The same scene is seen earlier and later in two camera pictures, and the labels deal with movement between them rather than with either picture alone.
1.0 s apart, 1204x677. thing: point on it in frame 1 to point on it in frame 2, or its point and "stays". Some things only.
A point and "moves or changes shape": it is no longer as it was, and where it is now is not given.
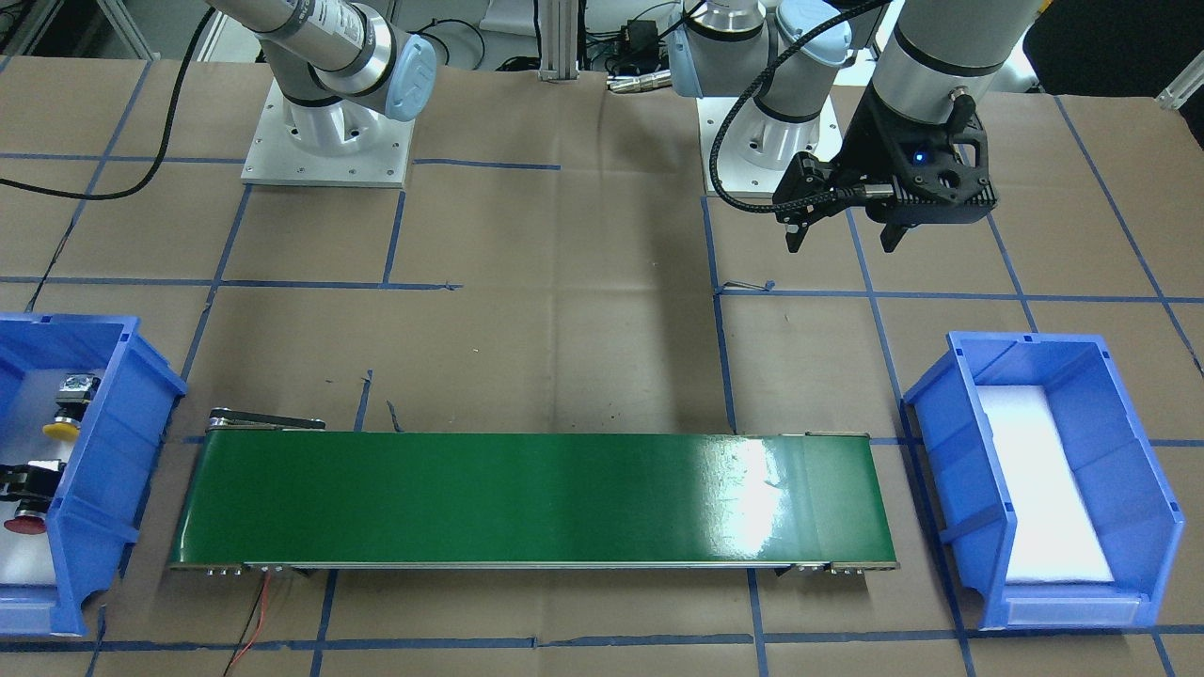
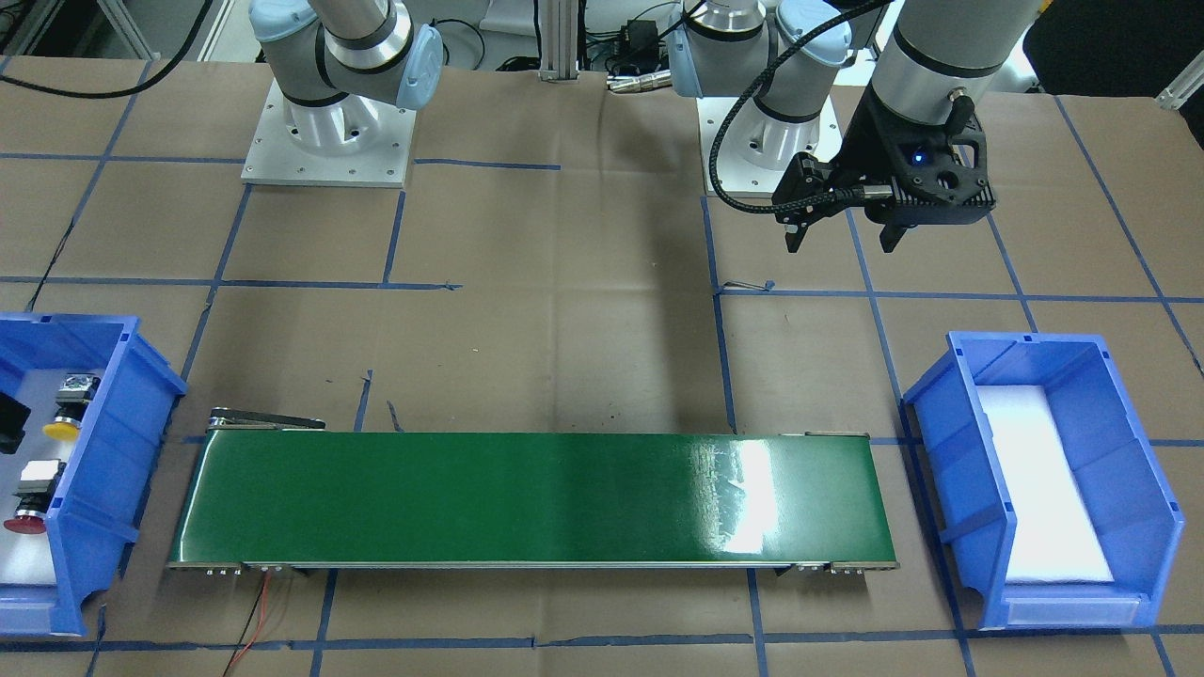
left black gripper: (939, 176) stays
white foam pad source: (1053, 537) stays
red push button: (30, 516) moves or changes shape
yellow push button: (72, 400) stays
